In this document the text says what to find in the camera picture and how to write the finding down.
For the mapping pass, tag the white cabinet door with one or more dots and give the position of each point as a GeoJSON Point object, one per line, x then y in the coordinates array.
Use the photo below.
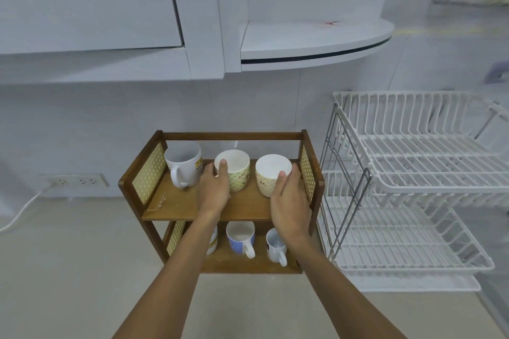
{"type": "Point", "coordinates": [87, 5]}

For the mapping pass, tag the person's left hand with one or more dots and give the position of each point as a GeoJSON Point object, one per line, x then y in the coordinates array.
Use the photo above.
{"type": "Point", "coordinates": [212, 195]}

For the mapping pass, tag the person's left forearm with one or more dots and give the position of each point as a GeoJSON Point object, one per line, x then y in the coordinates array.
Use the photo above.
{"type": "Point", "coordinates": [175, 283]}

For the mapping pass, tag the person's right hand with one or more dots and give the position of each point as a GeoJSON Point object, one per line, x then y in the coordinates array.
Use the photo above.
{"type": "Point", "coordinates": [292, 211]}

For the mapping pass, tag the brown wooden two-tier shelf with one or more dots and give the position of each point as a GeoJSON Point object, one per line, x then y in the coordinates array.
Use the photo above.
{"type": "Point", "coordinates": [246, 207]}

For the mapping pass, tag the white rounded corner shelf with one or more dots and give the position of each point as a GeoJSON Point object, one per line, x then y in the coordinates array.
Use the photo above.
{"type": "Point", "coordinates": [310, 42]}

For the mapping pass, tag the cream patterned ceramic cup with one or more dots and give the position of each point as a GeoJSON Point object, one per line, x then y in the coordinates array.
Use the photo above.
{"type": "Point", "coordinates": [265, 180]}

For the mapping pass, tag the person's right thumb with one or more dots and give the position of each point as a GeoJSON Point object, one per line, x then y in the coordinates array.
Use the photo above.
{"type": "Point", "coordinates": [282, 183]}

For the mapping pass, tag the white wall cabinet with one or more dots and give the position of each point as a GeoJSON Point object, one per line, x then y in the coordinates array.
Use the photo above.
{"type": "Point", "coordinates": [206, 13]}

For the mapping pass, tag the person's left thumb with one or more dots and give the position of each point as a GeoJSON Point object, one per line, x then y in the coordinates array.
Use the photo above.
{"type": "Point", "coordinates": [223, 174]}

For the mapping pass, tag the small white printed mug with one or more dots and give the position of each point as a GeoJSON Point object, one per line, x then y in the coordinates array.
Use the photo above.
{"type": "Point", "coordinates": [275, 249]}

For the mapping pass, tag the blue and white mug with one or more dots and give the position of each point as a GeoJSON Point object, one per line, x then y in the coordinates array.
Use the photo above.
{"type": "Point", "coordinates": [239, 240]}

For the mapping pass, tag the white wall power outlet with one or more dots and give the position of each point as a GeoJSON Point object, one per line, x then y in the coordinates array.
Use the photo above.
{"type": "Point", "coordinates": [77, 181]}

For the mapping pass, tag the white mug with yellow label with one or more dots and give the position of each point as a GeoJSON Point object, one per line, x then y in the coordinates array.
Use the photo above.
{"type": "Point", "coordinates": [213, 241]}
{"type": "Point", "coordinates": [183, 166]}

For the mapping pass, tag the white plastic drip tray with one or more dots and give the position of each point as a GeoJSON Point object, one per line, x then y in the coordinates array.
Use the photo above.
{"type": "Point", "coordinates": [421, 284]}

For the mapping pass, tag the green patterned ceramic cup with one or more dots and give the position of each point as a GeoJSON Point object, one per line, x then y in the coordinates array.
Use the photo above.
{"type": "Point", "coordinates": [239, 176]}

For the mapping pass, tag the person's right forearm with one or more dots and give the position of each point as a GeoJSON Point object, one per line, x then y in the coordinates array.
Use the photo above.
{"type": "Point", "coordinates": [338, 291]}

